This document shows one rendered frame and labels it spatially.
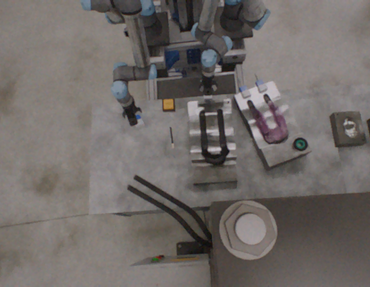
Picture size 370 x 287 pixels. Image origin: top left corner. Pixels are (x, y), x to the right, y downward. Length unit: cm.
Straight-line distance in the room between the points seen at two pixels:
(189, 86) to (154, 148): 94
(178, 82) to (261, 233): 225
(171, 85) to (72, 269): 171
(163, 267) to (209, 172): 78
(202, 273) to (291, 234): 58
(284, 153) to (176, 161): 64
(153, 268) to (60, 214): 182
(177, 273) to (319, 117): 134
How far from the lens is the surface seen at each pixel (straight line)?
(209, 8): 161
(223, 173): 184
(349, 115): 209
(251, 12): 170
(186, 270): 120
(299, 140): 186
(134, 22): 150
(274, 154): 185
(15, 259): 309
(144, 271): 122
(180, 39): 208
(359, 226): 72
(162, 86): 276
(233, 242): 62
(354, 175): 208
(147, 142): 197
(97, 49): 333
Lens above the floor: 266
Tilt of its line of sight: 75 degrees down
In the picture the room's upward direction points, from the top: 10 degrees counter-clockwise
